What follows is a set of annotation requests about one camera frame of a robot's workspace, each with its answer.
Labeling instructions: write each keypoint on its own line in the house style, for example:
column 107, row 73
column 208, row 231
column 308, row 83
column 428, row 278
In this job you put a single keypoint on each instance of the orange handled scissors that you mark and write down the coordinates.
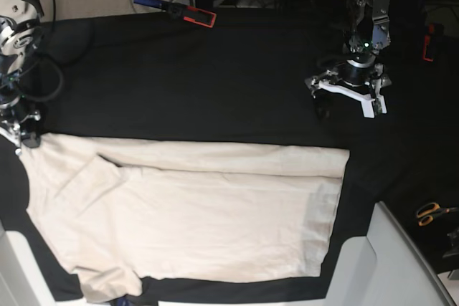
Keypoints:
column 431, row 211

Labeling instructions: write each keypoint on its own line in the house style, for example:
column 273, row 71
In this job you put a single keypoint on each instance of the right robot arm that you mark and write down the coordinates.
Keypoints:
column 21, row 34

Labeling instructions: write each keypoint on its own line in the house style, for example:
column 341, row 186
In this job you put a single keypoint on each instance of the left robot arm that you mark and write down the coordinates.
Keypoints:
column 366, row 29

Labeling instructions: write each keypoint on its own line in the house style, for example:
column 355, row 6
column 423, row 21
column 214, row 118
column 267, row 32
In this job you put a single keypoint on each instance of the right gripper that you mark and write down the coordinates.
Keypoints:
column 23, row 114

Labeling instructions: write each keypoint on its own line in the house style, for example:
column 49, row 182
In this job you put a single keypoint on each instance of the cream white T-shirt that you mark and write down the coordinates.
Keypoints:
column 114, row 211

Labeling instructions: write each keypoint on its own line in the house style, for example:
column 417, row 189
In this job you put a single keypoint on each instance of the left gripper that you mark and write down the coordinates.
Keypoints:
column 352, row 72

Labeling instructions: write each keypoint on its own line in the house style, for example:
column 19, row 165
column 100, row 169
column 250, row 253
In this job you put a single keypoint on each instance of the blue orange clamp top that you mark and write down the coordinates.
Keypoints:
column 181, row 11

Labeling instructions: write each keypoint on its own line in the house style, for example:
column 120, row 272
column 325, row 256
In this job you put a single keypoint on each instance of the orange black clamp right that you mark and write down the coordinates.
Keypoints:
column 433, row 37

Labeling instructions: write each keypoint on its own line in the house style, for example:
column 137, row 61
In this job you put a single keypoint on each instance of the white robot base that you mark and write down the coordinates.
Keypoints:
column 372, row 261
column 22, row 283

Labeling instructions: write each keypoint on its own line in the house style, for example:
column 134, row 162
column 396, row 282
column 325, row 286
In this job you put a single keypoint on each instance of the black table cloth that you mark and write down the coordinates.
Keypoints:
column 146, row 76

